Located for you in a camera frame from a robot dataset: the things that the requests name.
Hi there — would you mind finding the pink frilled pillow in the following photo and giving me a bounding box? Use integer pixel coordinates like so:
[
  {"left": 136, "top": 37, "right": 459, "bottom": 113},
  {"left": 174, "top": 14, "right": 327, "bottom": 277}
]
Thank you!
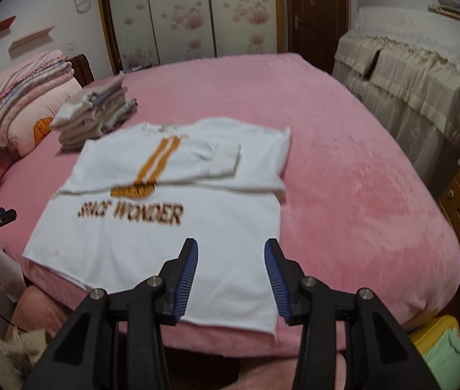
[{"left": 0, "top": 49, "right": 72, "bottom": 108}]

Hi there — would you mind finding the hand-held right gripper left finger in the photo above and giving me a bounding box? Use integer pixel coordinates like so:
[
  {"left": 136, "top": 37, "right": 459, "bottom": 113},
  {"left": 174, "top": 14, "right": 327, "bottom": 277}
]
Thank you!
[{"left": 31, "top": 238, "right": 200, "bottom": 390}]

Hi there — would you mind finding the light green cloth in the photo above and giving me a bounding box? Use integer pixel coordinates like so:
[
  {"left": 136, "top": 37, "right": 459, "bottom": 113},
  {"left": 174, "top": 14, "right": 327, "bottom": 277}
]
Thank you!
[{"left": 421, "top": 327, "right": 460, "bottom": 380}]

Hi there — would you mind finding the cream lace covered piano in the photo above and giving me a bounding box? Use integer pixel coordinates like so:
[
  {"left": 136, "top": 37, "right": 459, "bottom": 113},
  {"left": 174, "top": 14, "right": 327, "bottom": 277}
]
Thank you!
[{"left": 331, "top": 6, "right": 460, "bottom": 196}]

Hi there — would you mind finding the folded pink patterned quilt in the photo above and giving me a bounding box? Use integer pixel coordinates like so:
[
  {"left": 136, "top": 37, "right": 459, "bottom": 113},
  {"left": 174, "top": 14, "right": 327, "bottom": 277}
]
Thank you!
[{"left": 0, "top": 55, "right": 84, "bottom": 157}]

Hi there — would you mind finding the light wooden wall shelf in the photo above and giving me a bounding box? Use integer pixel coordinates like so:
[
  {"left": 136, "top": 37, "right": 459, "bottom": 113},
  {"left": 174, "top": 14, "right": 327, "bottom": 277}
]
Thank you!
[{"left": 7, "top": 26, "right": 55, "bottom": 54}]

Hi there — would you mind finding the floral sliding door wardrobe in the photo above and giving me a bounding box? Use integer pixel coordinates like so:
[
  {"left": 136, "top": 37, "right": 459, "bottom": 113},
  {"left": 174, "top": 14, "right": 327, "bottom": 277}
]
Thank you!
[{"left": 95, "top": 0, "right": 289, "bottom": 76}]

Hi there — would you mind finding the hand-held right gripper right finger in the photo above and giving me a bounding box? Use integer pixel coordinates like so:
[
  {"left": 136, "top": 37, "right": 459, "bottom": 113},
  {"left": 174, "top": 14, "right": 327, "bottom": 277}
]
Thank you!
[{"left": 264, "top": 238, "right": 431, "bottom": 390}]

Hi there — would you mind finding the stack of books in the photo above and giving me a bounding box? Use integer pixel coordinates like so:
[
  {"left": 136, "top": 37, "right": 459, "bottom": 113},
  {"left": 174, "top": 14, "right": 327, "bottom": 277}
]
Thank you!
[{"left": 428, "top": 0, "right": 460, "bottom": 23}]

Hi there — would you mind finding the white printed sweatshirt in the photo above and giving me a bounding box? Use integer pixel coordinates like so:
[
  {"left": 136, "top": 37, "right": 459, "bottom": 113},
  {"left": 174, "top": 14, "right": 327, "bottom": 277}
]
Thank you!
[{"left": 22, "top": 117, "right": 292, "bottom": 336}]

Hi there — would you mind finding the pink bed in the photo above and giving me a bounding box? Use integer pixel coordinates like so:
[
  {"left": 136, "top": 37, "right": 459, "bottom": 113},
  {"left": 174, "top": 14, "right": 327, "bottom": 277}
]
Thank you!
[{"left": 0, "top": 52, "right": 460, "bottom": 354}]

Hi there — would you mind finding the stack of folded clothes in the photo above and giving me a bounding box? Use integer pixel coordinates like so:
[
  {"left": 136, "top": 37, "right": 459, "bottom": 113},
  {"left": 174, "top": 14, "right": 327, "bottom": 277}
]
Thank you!
[{"left": 50, "top": 74, "right": 139, "bottom": 153}]

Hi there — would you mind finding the dark brown wooden door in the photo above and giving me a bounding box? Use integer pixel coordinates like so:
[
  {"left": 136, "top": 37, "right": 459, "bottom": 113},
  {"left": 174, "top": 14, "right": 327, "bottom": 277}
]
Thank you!
[{"left": 284, "top": 0, "right": 352, "bottom": 74}]

